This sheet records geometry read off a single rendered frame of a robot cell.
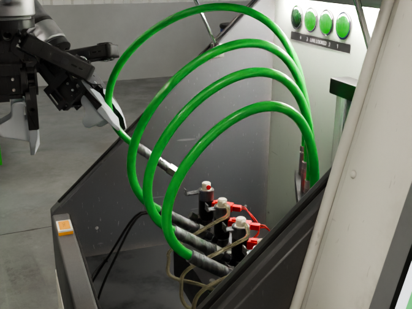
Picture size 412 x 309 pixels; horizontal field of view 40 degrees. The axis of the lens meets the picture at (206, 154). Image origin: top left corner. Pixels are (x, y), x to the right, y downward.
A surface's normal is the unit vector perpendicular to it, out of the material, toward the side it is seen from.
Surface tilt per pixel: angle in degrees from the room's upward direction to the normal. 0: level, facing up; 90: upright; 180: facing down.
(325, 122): 90
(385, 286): 76
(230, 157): 90
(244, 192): 90
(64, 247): 0
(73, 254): 0
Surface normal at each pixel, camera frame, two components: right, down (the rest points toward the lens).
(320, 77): -0.94, 0.11
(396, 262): -0.91, -0.12
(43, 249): 0.00, -0.95
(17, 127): 0.34, 0.36
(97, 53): -0.30, 0.11
